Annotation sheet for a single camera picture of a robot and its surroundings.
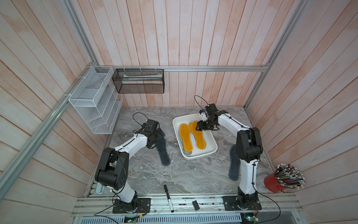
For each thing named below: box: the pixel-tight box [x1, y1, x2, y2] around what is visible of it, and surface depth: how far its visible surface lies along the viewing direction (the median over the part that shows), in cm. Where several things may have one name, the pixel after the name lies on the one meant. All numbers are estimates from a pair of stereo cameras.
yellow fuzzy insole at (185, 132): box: [179, 123, 193, 153], surface depth 99 cm
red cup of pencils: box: [263, 163, 306, 193], surface depth 70 cm
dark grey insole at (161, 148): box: [155, 137, 172, 166], surface depth 95 cm
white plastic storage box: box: [172, 113, 218, 161], surface depth 99 cm
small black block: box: [192, 200, 200, 211], surface depth 75 cm
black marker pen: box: [163, 184, 174, 213], surface depth 76 cm
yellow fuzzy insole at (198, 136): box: [191, 120, 206, 150], surface depth 100 cm
